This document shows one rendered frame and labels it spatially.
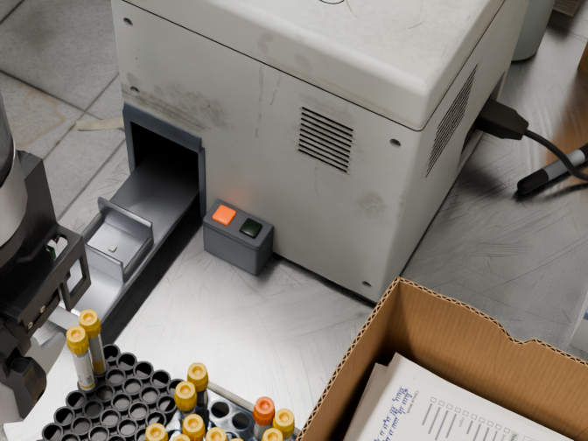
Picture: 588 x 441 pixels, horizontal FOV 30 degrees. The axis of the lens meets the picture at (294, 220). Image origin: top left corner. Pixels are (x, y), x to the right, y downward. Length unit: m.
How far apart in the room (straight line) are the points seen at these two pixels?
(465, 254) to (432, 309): 0.20
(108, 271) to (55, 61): 1.46
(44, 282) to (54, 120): 1.70
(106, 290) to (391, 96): 0.33
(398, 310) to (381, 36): 0.23
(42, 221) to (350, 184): 0.35
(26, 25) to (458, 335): 1.74
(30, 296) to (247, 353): 0.41
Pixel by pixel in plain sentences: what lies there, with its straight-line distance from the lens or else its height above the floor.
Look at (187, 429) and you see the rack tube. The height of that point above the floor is 0.99.
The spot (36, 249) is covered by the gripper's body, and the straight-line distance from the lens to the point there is 0.62.
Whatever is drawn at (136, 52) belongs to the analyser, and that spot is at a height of 1.08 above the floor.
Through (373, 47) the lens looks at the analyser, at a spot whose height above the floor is 1.17.
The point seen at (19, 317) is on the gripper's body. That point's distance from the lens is 0.60.
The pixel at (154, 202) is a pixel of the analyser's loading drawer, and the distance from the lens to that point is 1.02.
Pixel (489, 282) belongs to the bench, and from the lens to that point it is 1.05.
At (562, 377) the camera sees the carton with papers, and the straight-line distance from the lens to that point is 0.87.
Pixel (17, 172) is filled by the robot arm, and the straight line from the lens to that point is 0.53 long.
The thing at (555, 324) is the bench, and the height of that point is 0.87.
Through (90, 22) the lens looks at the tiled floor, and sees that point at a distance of 2.47.
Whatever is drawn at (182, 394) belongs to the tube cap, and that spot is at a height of 0.99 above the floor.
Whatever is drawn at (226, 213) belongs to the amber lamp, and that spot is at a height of 0.93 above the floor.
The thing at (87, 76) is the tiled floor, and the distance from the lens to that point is 2.37.
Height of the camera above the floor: 1.75
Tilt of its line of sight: 55 degrees down
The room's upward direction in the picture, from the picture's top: 5 degrees clockwise
